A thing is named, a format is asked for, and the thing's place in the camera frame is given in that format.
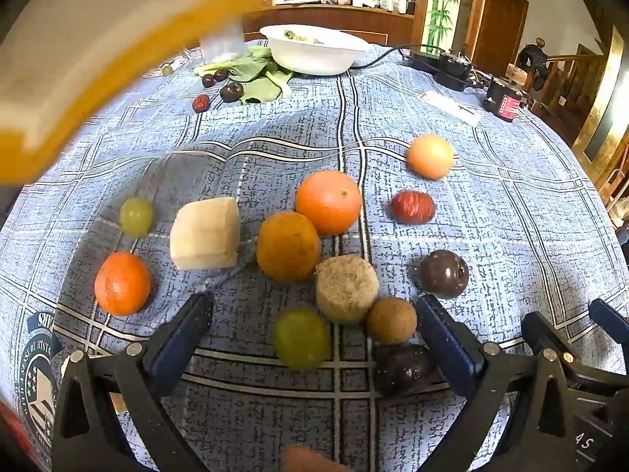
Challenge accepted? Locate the wooden cabinet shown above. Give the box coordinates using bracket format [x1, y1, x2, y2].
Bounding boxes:
[242, 4, 418, 46]

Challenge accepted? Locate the small mandarin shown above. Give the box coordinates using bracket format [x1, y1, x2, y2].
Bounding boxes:
[94, 251, 151, 317]

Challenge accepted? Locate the golden frame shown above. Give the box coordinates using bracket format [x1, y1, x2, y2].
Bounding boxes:
[571, 24, 629, 188]

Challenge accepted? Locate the dark speckled fruit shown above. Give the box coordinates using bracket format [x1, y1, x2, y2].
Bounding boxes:
[372, 344, 438, 398]

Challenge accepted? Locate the bamboo wall poster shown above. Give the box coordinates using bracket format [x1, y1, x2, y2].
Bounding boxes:
[421, 0, 465, 55]

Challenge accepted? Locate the wooden door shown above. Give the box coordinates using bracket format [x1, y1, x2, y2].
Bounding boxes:
[472, 0, 530, 65]

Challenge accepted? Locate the white tray with yellow rim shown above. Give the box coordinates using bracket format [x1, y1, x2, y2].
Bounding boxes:
[0, 0, 374, 188]

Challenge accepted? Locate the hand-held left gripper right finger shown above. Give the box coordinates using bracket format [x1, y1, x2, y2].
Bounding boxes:
[417, 294, 577, 472]

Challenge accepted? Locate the dark yellow round fruit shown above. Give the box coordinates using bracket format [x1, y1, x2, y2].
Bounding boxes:
[256, 211, 322, 283]

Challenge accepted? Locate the black cable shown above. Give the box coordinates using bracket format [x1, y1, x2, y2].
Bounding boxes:
[351, 45, 445, 70]

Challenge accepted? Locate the orange-brown object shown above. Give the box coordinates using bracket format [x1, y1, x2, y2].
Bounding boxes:
[281, 445, 355, 472]

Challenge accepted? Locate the wooden stair railing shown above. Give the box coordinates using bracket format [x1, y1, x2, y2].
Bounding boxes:
[528, 44, 612, 133]

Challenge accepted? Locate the large orange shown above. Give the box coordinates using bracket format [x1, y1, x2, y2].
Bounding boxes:
[295, 170, 363, 237]

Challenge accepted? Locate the black device with red label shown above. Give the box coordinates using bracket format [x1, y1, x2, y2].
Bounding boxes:
[482, 77, 528, 123]

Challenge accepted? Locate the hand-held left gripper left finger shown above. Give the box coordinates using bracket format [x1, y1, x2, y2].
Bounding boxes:
[51, 292, 214, 472]

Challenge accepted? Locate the pale peeled fruit chunk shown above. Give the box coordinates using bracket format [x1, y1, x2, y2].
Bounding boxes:
[169, 197, 241, 271]

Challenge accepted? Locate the clear glass mug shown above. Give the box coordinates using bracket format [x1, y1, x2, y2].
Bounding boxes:
[184, 15, 251, 60]

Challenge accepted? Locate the white bowl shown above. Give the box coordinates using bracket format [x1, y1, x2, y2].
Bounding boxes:
[259, 24, 373, 76]

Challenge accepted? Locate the pale orange round fruit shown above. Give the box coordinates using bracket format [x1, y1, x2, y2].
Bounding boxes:
[407, 134, 455, 181]

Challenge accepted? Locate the leafy green vegetable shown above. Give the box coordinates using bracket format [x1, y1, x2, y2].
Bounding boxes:
[193, 46, 296, 105]

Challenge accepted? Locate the dark purple plum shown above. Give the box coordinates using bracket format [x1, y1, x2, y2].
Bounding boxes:
[417, 250, 470, 300]

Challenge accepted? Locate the large red jujube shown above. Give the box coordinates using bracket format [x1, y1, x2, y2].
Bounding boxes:
[390, 190, 436, 225]

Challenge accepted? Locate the white card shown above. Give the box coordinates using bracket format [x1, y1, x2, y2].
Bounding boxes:
[421, 90, 481, 127]

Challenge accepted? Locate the blue checked tablecloth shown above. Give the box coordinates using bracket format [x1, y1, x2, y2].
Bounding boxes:
[0, 39, 621, 472]

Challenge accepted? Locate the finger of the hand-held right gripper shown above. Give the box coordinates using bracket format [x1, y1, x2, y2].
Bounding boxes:
[521, 311, 583, 379]
[589, 298, 629, 355]

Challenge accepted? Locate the brown kiwi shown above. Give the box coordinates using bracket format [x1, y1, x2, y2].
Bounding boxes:
[364, 297, 418, 345]

